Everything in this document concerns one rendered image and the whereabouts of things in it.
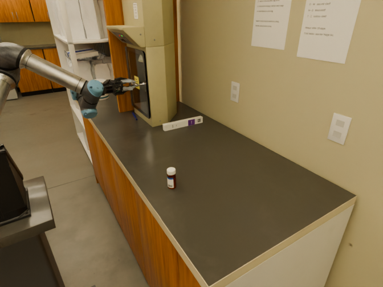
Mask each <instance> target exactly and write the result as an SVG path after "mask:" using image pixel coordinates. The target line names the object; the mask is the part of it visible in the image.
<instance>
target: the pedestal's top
mask: <svg viewBox="0 0 383 287"><path fill-rule="evenodd" d="M23 185H24V187H25V188H26V187H27V188H28V197H29V202H30V210H31V216H30V217H27V218H24V219H22V220H19V221H16V222H13V223H10V224H7V225H4V226H1V227H0V249H1V248H3V247H6V246H8V245H12V244H14V243H17V242H19V241H22V240H24V239H28V238H29V237H33V236H35V235H38V234H40V233H43V232H46V231H49V230H51V229H54V228H56V226H55V221H54V217H53V213H52V208H51V204H50V199H49V196H48V191H47V186H46V182H45V180H44V176H41V177H37V178H33V179H29V180H27V181H23Z"/></svg>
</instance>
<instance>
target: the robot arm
mask: <svg viewBox="0 0 383 287"><path fill-rule="evenodd" d="M23 68H25V69H27V70H29V71H32V72H34V73H36V74H38V75H40V76H43V77H45V78H47V79H49V80H51V81H53V82H55V83H57V84H60V85H62V86H64V87H66V88H68V89H70V93H71V97H72V99H73V100H77V101H78V103H79V106H80V110H81V113H82V115H83V117H84V118H87V119H89V118H94V117H96V116H97V109H96V106H97V104H98V102H99V99H100V97H101V96H104V95H105V94H108V93H113V94H114V95H115V96H116V95H118V94H119V95H123V94H124V93H125V92H127V91H132V90H133V88H135V86H134V85H131V86H127V87H126V86H123V84H126V83H136V81H134V80H132V79H127V78H123V77H118V78H115V79H114V80H110V79H108V80H106V81H105V82H103V83H101V82H99V81H98V80H90V81H87V80H85V79H83V78H81V77H79V76H77V75H75V74H73V73H71V72H69V71H67V70H65V69H63V68H61V67H59V66H57V65H55V64H53V63H51V62H49V61H46V60H44V59H42V58H40V57H38V56H36V55H34V54H32V53H31V50H29V49H28V48H26V47H24V46H21V45H18V44H15V43H9V42H3V43H0V116H1V113H2V110H3V107H4V105H5V102H6V99H7V97H8V94H9V92H10V91H11V90H13V89H14V88H15V87H16V86H17V85H18V83H19V81H20V78H21V76H20V72H21V69H23Z"/></svg>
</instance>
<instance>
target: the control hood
mask: <svg viewBox="0 0 383 287"><path fill-rule="evenodd" d="M106 28H107V29H108V30H109V31H110V32H117V33H121V34H123V35H124V36H125V37H126V38H127V39H128V40H129V41H130V42H131V43H132V44H131V45H133V46H138V47H141V48H142V47H145V35H144V28H143V27H138V26H127V25H116V26H106ZM113 34H114V33H113ZM114 36H115V34H114ZM119 40H120V39H119ZM120 41H121V40H120ZM121 42H122V41H121ZM123 43H124V42H123ZM127 44H128V43H127Z"/></svg>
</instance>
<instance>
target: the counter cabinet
mask: <svg viewBox="0 0 383 287"><path fill-rule="evenodd" d="M82 118H83V122H84V127H85V132H86V136H87V141H88V146H89V150H90V154H91V159H92V164H93V169H94V172H95V177H96V182H97V183H99V184H100V186H101V188H102V190H103V192H104V194H105V196H106V198H107V201H108V203H109V205H110V207H111V209H112V211H113V213H114V215H115V217H116V219H117V221H118V223H119V225H120V227H121V229H122V231H123V233H124V235H125V238H126V240H127V242H128V244H129V246H130V248H131V250H132V252H133V254H134V256H135V258H136V260H137V262H138V264H139V266H140V268H141V270H142V272H143V274H144V277H145V279H146V281H147V283H148V285H149V287H201V286H200V284H199V283H198V281H197V280H196V278H195V277H194V275H193V274H192V272H191V271H190V269H189V268H188V266H187V265H186V264H185V262H184V261H183V259H182V257H181V256H180V254H179V253H178V252H177V250H176V249H175V247H174V246H173V244H172V243H171V241H170V240H169V238H168V237H167V235H166V234H165V232H164V231H163V230H162V228H161V227H160V225H159V224H158V222H157V220H156V219H155V218H154V216H153V215H152V213H151V212H150V210H149V209H148V207H147V206H146V204H145V203H144V201H143V200H142V199H141V197H140V196H139V194H138V192H137V191H136V189H135V188H134V187H133V185H132V184H131V182H130V181H129V179H128V178H127V176H126V175H125V173H124V172H123V170H122V169H121V167H120V166H119V164H118V163H117V162H116V160H115V159H114V157H113V155H112V154H111V152H110V151H109V150H108V148H107V147H106V145H105V143H104V142H103V141H102V139H101V138H100V136H99V135H98V133H97V132H96V130H95V129H94V127H93V126H92V124H91V123H90V121H89V120H88V119H87V118H84V117H83V115H82ZM354 205H355V204H354ZM354 205H352V206H350V207H349V208H347V209H346V210H344V211H343V212H341V213H339V214H338V215H336V216H335V217H333V218H332V219H330V220H328V221H327V222H325V223H324V224H322V225H321V226H319V227H317V228H316V229H314V230H313V231H311V232H310V233H308V234H306V235H305V236H303V237H302V238H300V239H299V240H297V241H296V242H294V243H292V244H291V245H289V246H288V247H286V248H285V249H283V250H282V251H280V252H278V253H277V254H275V255H273V256H272V257H270V258H269V259H268V260H266V261H264V262H263V263H261V264H259V265H258V266H256V267H255V268H254V269H252V270H250V271H249V272H247V273H245V274H244V275H242V276H241V277H239V278H238V279H236V280H235V281H233V282H231V283H230V284H228V285H227V286H225V287H324V285H325V283H326V280H327V278H328V275H329V272H330V270H331V267H332V264H333V261H334V259H335V256H336V253H337V250H338V248H339V245H340V242H341V239H342V237H343V234H344V231H345V229H346V226H347V224H348V220H349V218H350V215H351V213H352V210H353V207H354Z"/></svg>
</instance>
